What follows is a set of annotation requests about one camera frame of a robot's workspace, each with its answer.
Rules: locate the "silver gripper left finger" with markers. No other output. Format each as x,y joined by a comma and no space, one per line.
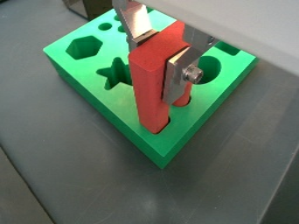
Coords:
134,18

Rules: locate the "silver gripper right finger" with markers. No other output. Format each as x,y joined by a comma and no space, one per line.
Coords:
182,69

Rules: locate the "red square-circle peg object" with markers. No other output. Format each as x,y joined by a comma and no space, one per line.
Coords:
147,65

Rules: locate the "green shape-sorter board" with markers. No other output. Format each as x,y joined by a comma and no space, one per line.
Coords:
90,59

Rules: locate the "grey plastic bin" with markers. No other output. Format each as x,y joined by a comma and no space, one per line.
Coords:
235,175

